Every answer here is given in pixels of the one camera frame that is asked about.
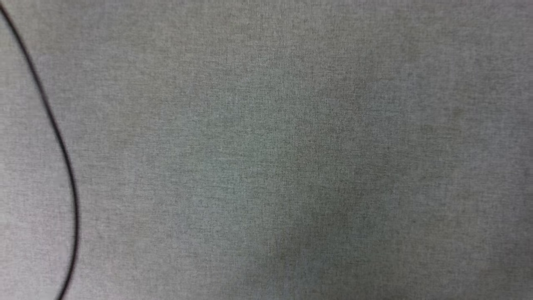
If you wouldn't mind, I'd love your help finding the long thin black cable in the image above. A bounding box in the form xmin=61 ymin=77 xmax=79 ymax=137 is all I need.
xmin=0 ymin=5 xmax=80 ymax=300

